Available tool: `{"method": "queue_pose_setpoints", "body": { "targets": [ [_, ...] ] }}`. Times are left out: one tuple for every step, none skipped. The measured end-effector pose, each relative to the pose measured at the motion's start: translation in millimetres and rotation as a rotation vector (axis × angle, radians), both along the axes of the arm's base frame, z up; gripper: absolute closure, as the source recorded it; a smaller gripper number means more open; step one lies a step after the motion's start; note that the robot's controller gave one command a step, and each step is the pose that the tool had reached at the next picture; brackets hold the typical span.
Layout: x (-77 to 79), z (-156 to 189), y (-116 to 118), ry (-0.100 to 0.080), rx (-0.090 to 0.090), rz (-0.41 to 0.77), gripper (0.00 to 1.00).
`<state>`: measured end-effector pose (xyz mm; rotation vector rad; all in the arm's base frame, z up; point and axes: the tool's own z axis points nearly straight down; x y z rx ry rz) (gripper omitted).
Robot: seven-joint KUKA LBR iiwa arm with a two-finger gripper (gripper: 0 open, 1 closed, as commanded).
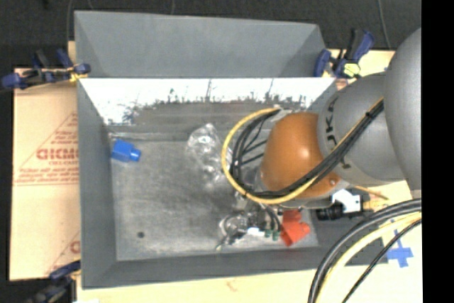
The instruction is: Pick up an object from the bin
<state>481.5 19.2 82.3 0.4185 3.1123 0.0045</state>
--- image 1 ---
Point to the red plastic block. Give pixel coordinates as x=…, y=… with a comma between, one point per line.
x=292, y=228

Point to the clear plastic bottle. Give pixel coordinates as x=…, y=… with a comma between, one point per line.
x=207, y=152

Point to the black cylinder on white bracket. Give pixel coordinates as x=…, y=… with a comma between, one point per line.
x=345, y=200

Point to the grey metal bin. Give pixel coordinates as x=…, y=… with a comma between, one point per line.
x=170, y=209

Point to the brown cardboard board red print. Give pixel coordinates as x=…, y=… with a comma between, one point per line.
x=42, y=209

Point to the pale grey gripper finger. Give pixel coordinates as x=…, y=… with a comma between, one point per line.
x=230, y=240
x=234, y=223

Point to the blue plastic block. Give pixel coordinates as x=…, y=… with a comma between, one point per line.
x=124, y=150

